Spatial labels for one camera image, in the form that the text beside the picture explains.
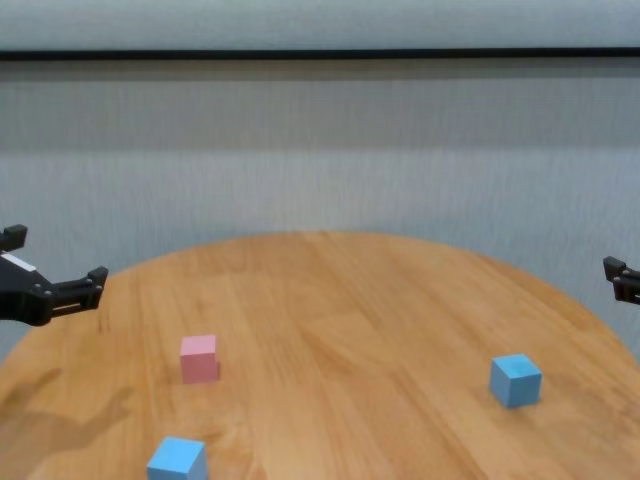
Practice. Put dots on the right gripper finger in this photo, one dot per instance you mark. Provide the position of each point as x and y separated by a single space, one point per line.
622 280

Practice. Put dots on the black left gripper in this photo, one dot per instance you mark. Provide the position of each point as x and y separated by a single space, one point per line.
22 297

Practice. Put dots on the blue cube building block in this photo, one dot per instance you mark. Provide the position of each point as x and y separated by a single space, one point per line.
515 380
175 457

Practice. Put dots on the pink cube building block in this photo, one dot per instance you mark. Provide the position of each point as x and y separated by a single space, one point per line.
199 361

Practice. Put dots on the black wall rail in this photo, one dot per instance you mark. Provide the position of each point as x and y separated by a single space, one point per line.
320 54

